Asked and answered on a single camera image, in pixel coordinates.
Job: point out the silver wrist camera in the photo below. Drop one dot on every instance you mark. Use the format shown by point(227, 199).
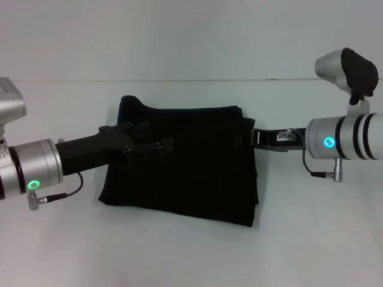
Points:
point(10, 104)
point(350, 71)

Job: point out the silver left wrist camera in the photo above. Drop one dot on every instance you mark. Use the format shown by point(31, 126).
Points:
point(10, 104)

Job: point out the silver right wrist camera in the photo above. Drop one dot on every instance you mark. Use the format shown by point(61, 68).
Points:
point(350, 71)

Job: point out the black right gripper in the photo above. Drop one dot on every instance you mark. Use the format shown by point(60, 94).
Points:
point(284, 140)

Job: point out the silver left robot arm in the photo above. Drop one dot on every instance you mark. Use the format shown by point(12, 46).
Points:
point(30, 170)

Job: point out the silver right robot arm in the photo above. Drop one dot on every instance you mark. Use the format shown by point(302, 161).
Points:
point(347, 137)

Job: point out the black shirt with pink print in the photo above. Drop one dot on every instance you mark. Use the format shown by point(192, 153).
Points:
point(194, 167)

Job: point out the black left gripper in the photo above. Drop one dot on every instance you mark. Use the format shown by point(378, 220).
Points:
point(89, 152)

